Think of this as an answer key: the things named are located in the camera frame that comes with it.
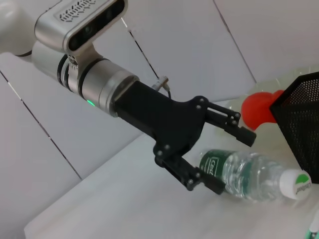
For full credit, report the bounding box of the orange knitted toy fruit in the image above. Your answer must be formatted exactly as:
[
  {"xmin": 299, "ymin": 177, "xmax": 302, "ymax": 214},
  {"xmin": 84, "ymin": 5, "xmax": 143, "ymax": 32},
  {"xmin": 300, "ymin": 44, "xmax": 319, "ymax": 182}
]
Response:
[{"xmin": 241, "ymin": 90, "xmax": 285, "ymax": 130}]

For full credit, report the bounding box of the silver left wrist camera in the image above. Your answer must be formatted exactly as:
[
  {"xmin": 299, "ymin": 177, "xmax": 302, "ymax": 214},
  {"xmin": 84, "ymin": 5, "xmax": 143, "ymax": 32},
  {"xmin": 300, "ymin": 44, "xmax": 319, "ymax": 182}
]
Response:
[{"xmin": 34, "ymin": 0, "xmax": 128, "ymax": 73}]

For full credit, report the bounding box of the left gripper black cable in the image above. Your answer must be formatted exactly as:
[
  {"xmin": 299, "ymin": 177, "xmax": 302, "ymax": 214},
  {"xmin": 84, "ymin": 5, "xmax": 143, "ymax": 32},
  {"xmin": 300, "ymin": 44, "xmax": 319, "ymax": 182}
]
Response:
[{"xmin": 152, "ymin": 75, "xmax": 174, "ymax": 102}]

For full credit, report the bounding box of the clear green-label water bottle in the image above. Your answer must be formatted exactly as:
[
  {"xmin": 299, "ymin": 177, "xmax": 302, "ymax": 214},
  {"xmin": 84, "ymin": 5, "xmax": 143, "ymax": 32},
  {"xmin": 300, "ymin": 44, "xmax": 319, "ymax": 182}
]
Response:
[{"xmin": 198, "ymin": 148, "xmax": 313, "ymax": 204}]

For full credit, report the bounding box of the black mesh pen holder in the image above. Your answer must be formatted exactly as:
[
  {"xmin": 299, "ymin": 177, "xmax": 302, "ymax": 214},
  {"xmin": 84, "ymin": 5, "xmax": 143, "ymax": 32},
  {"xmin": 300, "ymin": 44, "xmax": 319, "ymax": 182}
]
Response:
[{"xmin": 269, "ymin": 71, "xmax": 319, "ymax": 185}]

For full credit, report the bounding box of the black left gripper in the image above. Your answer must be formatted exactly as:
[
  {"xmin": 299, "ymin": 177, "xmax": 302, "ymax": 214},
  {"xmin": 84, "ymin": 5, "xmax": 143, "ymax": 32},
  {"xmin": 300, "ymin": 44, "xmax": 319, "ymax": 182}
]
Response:
[{"xmin": 114, "ymin": 80, "xmax": 257, "ymax": 195}]

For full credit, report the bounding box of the green utility knife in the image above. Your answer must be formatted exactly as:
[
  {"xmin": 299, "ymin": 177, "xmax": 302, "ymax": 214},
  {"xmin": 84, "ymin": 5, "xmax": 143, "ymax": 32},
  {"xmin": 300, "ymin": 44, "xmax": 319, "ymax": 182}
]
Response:
[{"xmin": 305, "ymin": 216, "xmax": 319, "ymax": 239}]

